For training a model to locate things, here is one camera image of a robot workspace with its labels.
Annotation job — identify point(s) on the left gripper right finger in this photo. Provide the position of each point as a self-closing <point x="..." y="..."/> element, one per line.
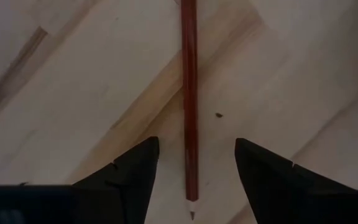
<point x="275" y="186"/>

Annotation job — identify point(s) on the brown pencil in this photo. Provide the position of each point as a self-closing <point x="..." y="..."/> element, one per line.
<point x="190" y="93"/>

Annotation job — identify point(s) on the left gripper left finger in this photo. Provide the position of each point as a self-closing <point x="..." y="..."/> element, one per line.
<point x="129" y="186"/>

